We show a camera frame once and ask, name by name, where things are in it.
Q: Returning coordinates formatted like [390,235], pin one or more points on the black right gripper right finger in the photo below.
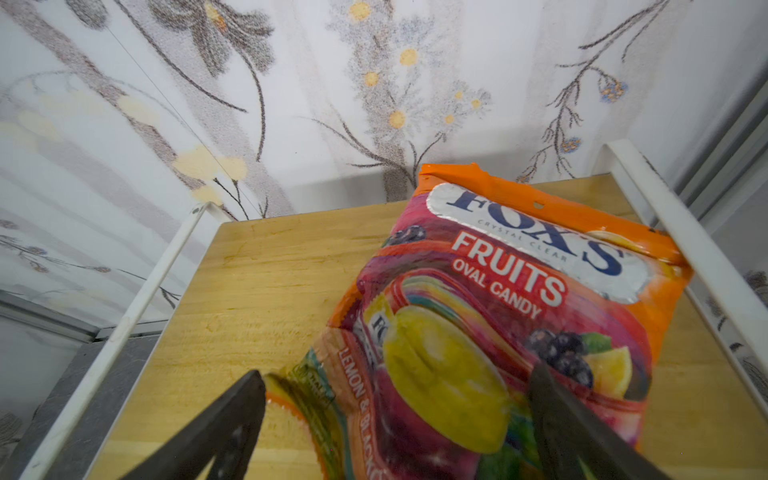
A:
[572,442]

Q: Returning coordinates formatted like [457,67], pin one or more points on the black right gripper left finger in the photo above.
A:
[222,437]

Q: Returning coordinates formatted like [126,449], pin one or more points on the orange Fox's fruits candy bag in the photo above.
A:
[422,371]

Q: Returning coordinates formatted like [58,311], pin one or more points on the white wooden two-tier shelf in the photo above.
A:
[266,290]

